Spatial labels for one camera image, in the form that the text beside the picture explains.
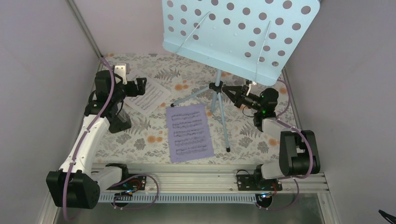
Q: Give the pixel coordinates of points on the aluminium mounting rail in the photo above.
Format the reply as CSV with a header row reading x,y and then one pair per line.
x,y
203,184

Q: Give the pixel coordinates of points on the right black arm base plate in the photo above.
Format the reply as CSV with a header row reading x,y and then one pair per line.
x,y
247,182

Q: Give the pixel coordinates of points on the floral patterned table mat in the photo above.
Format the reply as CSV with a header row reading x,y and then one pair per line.
x,y
146,142

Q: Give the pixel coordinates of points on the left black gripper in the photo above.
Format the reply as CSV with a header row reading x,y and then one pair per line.
x,y
141,87

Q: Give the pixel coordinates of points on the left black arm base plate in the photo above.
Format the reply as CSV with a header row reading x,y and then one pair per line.
x,y
131,186

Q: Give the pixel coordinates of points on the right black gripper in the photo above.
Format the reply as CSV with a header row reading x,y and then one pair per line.
x,y
236,98

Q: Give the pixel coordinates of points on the light blue music stand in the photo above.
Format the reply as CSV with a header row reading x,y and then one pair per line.
x,y
252,39

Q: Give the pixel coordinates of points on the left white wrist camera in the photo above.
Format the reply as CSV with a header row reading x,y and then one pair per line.
x,y
120,72

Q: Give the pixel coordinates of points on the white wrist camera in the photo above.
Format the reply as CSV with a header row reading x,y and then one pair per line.
x,y
250,85
120,72

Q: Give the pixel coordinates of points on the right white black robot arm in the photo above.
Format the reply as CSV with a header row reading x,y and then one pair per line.
x,y
298,151

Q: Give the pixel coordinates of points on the white sheet music paper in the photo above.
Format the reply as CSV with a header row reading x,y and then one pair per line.
x,y
154,96

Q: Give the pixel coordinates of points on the black object at corner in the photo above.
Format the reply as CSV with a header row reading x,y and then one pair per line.
x,y
388,217

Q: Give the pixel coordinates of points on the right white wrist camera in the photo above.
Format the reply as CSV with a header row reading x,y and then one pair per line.
x,y
250,85

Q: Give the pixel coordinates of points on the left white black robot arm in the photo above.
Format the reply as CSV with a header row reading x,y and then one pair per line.
x,y
74,185

